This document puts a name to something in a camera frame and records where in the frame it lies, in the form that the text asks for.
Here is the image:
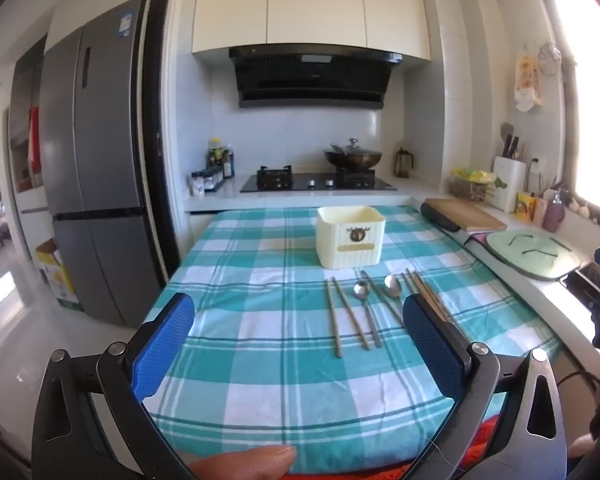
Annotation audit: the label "white knife holder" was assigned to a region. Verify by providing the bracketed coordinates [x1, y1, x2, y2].
[494, 156, 527, 213]

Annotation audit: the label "steel spoon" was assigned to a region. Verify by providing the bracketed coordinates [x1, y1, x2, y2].
[353, 281, 383, 349]
[383, 274, 406, 311]

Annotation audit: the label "white wall cabinets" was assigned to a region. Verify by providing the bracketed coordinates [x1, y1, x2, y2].
[191, 0, 432, 63]

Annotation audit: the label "red hanging cloth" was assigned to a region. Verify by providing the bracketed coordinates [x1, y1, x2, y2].
[27, 106, 42, 188]

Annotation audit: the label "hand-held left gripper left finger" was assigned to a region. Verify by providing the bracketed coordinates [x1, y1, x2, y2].
[31, 292, 197, 480]

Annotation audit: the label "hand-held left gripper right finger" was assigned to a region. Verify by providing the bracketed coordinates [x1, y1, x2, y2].
[402, 293, 568, 480]

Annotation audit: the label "black cable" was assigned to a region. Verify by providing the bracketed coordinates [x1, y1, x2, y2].
[560, 370, 600, 392]

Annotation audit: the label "black door frame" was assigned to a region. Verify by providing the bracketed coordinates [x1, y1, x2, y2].
[139, 0, 180, 288]

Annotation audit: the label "wire basket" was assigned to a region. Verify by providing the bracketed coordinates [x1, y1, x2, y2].
[450, 167, 498, 202]

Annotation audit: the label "round wall hanger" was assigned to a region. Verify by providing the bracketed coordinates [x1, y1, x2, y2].
[539, 42, 562, 76]

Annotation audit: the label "teal checked tablecloth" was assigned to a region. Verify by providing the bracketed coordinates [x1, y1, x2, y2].
[142, 206, 563, 476]

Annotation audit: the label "yellow plastic bag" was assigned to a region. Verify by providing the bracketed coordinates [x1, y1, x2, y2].
[455, 168, 496, 185]

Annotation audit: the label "dark wooden chopstick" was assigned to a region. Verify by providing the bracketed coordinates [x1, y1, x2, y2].
[360, 269, 406, 326]

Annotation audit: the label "glass wok lid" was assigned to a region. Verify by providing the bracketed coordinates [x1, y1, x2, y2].
[330, 138, 368, 157]

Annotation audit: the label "dark wok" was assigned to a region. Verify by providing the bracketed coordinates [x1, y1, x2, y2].
[323, 147, 384, 171]

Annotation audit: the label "window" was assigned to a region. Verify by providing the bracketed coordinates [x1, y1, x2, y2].
[545, 0, 600, 211]

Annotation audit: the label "cardboard box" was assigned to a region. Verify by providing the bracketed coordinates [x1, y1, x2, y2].
[34, 239, 78, 311]

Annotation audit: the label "purple soap dispenser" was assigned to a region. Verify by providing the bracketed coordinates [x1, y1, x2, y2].
[542, 192, 566, 233]

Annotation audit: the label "grey refrigerator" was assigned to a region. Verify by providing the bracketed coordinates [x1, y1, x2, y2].
[39, 0, 166, 328]

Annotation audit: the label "black range hood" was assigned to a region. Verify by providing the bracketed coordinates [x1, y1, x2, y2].
[228, 46, 405, 109]

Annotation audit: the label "cream ribbed utensil holder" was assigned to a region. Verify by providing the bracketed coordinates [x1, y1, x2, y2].
[316, 205, 387, 267]

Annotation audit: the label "black gas stove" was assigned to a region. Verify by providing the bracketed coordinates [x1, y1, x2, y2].
[240, 164, 397, 193]

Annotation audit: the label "wooden cutting board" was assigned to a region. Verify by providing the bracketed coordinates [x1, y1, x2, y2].
[424, 198, 508, 232]

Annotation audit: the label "hanging printed towel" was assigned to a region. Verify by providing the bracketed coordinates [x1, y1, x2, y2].
[514, 55, 543, 112]

